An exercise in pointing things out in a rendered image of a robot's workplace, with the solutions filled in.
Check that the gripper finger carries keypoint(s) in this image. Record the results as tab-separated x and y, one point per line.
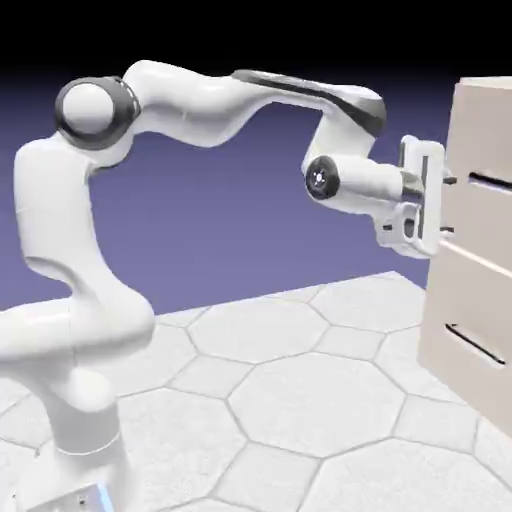
449	181
447	230

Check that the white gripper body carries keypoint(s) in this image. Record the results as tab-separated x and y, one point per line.
434	200

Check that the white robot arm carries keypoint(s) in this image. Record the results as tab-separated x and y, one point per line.
84	224

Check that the beige drawer front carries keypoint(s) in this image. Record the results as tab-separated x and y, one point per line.
484	132
460	296

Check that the beige wooden cabinet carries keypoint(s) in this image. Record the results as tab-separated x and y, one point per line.
476	288

